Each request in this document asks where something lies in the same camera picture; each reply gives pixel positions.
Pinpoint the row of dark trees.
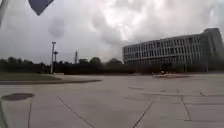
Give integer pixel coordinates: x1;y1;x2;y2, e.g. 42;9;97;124
0;56;154;75

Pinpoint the distant tower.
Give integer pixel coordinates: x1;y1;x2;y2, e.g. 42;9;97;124
74;51;79;65

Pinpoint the grey paved plaza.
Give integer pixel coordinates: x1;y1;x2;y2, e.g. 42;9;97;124
0;73;224;128

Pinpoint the short lamp pole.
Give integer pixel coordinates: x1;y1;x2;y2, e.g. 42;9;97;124
53;50;59;63

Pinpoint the tall lamp pole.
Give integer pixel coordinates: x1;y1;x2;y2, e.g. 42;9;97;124
50;41;57;75

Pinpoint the large grey glazed building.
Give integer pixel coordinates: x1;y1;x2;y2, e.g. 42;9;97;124
121;27;224;73

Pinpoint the grass strip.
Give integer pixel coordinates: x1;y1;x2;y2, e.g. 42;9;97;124
0;72;63;82

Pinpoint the dark manhole cover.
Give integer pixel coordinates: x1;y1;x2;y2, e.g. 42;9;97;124
1;92;35;102

